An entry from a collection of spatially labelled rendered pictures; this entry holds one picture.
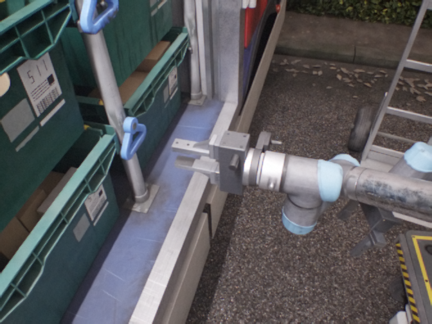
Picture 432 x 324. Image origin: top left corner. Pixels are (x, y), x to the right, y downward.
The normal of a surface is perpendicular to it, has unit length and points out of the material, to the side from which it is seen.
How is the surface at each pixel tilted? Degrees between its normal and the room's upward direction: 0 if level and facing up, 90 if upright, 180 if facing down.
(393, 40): 8
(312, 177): 37
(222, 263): 0
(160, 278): 0
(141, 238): 0
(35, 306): 92
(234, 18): 90
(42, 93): 94
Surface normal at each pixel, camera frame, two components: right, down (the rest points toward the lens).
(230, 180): -0.27, 0.69
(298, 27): -0.07, -0.58
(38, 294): 0.96, 0.24
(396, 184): -0.59, -0.56
